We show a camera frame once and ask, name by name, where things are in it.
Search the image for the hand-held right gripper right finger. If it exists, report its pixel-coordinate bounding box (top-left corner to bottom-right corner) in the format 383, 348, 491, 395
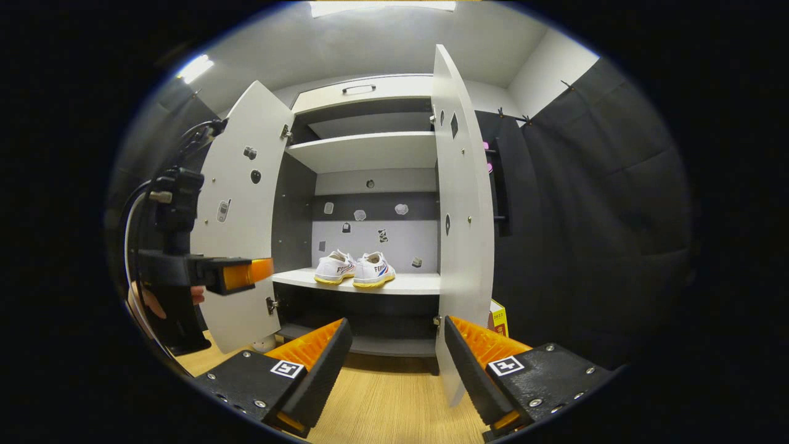
444, 316, 617, 442

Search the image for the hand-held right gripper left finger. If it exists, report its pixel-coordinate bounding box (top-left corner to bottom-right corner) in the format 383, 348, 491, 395
192, 318, 354, 440

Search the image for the white cabinet door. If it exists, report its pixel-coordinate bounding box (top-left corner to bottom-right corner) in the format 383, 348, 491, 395
191, 80, 295, 354
430, 43, 496, 408

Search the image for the white canvas shoe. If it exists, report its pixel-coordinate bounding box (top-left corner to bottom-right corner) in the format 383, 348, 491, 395
353, 252, 396, 289
314, 249, 358, 285

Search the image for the white shoe cabinet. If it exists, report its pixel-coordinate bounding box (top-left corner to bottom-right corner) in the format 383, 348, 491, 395
271, 74, 441, 377

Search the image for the yellow book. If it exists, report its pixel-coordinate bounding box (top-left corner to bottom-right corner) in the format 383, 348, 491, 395
489, 300, 510, 339

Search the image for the small ceiling light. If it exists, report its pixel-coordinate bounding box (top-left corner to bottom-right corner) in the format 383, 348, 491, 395
177, 54, 215, 84

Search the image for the black backdrop cloth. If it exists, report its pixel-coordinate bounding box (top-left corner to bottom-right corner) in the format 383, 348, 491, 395
475, 59, 694, 371

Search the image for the large ceiling light panel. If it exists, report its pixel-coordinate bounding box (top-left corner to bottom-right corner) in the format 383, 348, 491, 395
308, 0, 457, 18

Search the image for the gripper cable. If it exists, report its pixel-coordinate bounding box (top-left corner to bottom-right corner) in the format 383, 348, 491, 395
122, 118, 230, 374

